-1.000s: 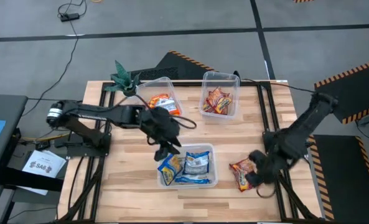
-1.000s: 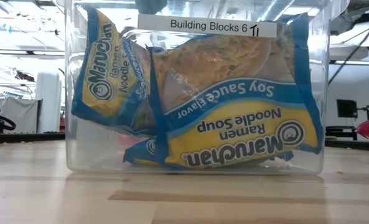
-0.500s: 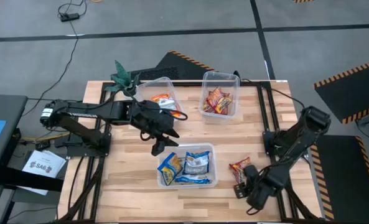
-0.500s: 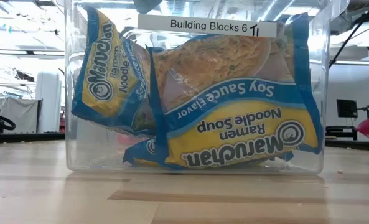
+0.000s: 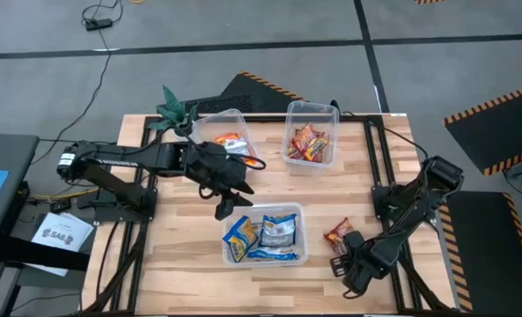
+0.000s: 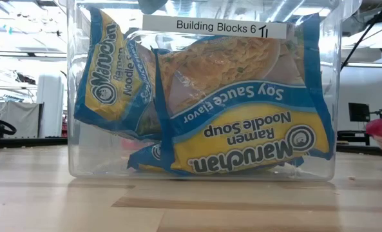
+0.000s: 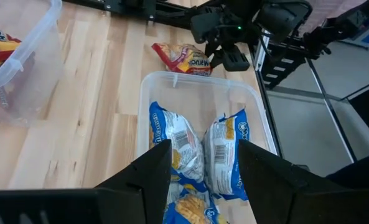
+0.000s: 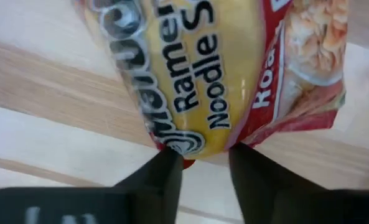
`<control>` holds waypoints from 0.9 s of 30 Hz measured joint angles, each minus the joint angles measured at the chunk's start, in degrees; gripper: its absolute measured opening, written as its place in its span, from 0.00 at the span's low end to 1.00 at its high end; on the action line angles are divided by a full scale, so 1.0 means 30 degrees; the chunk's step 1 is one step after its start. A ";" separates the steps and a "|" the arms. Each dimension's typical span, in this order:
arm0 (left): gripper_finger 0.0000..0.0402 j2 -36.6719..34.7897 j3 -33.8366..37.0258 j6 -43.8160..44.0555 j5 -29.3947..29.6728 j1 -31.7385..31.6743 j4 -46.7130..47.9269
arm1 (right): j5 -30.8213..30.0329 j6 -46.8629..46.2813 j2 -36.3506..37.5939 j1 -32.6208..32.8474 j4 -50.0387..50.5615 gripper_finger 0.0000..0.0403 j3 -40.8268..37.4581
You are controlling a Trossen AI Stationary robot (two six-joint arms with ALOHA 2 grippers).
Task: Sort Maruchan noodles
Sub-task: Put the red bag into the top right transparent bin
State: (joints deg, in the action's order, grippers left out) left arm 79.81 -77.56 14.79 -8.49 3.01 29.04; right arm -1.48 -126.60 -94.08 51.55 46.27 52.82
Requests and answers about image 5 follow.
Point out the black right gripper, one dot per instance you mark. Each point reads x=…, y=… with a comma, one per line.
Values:
x=370, y=268

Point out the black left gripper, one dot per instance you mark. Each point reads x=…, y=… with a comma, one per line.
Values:
x=216, y=169

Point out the red Maruchan ramen pack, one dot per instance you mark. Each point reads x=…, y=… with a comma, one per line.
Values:
x=336, y=233
x=315, y=147
x=295, y=149
x=306, y=130

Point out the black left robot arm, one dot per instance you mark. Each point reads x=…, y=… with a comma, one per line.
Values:
x=124, y=160

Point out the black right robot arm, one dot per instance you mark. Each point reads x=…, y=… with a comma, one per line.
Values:
x=419, y=202

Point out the clear plastic bin with label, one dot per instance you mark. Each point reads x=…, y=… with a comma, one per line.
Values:
x=302, y=211

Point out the black ramp hazard stripes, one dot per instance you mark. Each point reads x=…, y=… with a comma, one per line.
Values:
x=260, y=94

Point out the green artificial plant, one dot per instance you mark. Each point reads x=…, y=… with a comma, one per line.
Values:
x=172, y=108

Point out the black mat hazard stripes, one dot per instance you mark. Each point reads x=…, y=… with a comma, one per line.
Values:
x=485, y=255
x=498, y=127

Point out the white printed paper sheet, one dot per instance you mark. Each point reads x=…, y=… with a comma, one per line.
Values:
x=62, y=233

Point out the black power adapter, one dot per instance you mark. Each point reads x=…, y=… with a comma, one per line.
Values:
x=98, y=24

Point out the grey desk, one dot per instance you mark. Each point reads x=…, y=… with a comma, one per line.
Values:
x=14, y=152

